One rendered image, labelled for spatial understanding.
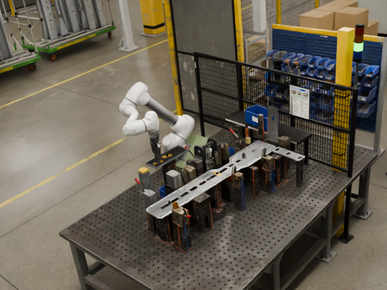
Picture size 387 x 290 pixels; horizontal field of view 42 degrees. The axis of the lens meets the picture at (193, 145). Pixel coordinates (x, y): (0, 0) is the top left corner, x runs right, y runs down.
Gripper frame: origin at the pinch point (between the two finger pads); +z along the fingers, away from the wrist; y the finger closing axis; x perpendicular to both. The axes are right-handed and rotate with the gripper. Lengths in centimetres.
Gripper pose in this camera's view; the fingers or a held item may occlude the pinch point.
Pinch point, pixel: (157, 158)
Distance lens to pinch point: 406.7
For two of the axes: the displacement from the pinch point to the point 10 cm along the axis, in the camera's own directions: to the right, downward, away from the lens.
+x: 8.0, -3.5, 4.9
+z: 0.9, 8.8, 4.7
